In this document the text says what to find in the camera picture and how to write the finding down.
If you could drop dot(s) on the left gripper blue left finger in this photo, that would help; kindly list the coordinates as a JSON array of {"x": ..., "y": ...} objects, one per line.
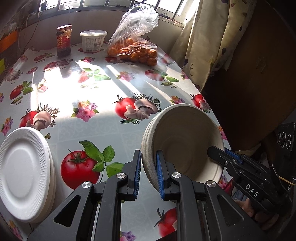
[{"x": 132, "y": 170}]

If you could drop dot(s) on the cream patterned curtain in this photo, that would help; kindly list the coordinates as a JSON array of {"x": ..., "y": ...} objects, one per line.
[{"x": 208, "y": 40}]

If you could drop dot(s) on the right hand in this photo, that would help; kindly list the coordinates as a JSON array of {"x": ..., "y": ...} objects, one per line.
[{"x": 246, "y": 206}]

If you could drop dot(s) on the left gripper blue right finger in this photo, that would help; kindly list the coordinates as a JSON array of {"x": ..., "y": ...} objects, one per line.
[{"x": 167, "y": 185}]

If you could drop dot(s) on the plastic bag of oranges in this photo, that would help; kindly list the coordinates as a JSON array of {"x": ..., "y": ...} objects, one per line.
[{"x": 127, "y": 43}]

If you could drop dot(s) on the floral fruit print tablecloth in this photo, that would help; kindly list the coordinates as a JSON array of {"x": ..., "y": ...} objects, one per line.
[{"x": 92, "y": 99}]

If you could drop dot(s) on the white plastic tub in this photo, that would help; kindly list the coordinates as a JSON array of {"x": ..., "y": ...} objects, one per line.
[{"x": 92, "y": 40}]

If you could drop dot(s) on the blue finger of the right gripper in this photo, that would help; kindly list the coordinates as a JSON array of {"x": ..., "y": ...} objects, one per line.
[
  {"x": 233, "y": 155},
  {"x": 231, "y": 165}
]

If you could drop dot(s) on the orange basin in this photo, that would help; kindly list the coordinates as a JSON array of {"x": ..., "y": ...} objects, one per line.
[{"x": 7, "y": 41}]

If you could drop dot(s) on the red label sauce jar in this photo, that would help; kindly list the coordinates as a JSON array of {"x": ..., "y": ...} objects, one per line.
[{"x": 63, "y": 35}]

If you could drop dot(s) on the lime green box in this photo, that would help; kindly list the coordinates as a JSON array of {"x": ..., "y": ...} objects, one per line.
[{"x": 2, "y": 65}]

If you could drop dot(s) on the window with metal bars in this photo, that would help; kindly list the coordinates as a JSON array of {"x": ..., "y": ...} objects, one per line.
[{"x": 179, "y": 11}]

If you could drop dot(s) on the large paper bowl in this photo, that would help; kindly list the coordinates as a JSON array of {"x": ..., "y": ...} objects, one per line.
[{"x": 147, "y": 154}]

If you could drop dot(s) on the white foam plate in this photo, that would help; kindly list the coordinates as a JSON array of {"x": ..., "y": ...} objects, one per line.
[
  {"x": 51, "y": 193},
  {"x": 25, "y": 173}
]

